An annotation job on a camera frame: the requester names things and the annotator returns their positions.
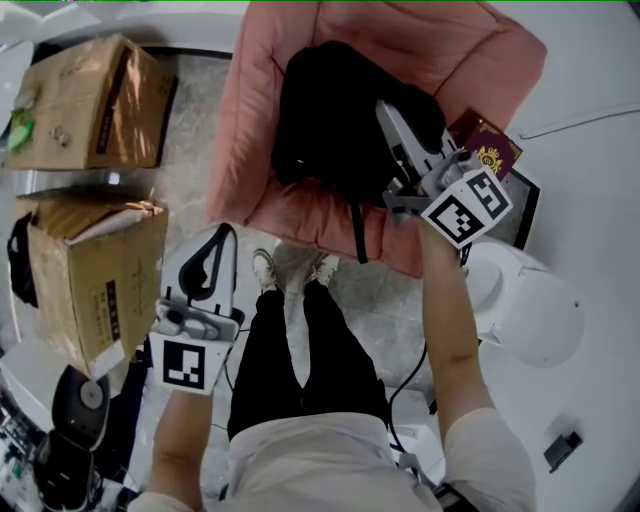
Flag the grey black rounded device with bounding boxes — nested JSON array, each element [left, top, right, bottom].
[[51, 363, 112, 451]]

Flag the maroon book with gold emblem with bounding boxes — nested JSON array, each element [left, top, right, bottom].
[[447, 107, 524, 184]]

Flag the white round table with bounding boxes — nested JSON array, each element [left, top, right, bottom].
[[0, 39, 35, 151]]

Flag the person's right forearm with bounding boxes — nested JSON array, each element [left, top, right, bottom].
[[417, 219, 497, 436]]

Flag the pink cushioned armchair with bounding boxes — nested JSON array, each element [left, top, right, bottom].
[[205, 1, 549, 279]]

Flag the green plastic packet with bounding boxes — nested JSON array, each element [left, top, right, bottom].
[[7, 119, 36, 154]]

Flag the person's black trousers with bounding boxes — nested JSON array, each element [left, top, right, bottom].
[[227, 280, 391, 442]]

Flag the person's white shirt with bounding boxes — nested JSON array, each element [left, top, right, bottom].
[[127, 407, 539, 512]]

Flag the large labelled cardboard box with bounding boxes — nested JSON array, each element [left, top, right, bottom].
[[12, 187, 169, 380]]

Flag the person's white shoe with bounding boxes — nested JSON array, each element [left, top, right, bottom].
[[251, 248, 279, 294], [309, 253, 342, 288]]

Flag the black wall bracket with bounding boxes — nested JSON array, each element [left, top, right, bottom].
[[543, 430, 584, 474]]

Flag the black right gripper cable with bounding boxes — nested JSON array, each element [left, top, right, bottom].
[[387, 339, 430, 476]]

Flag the person's left white shoe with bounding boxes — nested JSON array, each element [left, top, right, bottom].
[[251, 248, 279, 294]]

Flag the black backpack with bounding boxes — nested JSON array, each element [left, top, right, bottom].
[[271, 40, 448, 265]]

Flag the grey wall cable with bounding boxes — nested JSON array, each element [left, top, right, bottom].
[[519, 107, 640, 141]]

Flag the person's right white shoe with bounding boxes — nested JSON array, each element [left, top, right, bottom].
[[309, 253, 342, 288]]

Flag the person's left forearm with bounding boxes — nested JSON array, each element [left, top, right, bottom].
[[144, 384, 217, 512]]

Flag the black handbag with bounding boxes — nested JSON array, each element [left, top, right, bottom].
[[7, 212, 40, 309]]

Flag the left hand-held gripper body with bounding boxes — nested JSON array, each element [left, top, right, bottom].
[[148, 298, 246, 397]]

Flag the small taped cardboard box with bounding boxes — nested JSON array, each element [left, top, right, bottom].
[[4, 33, 179, 171]]

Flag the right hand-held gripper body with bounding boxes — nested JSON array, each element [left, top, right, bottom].
[[382, 142, 515, 250]]

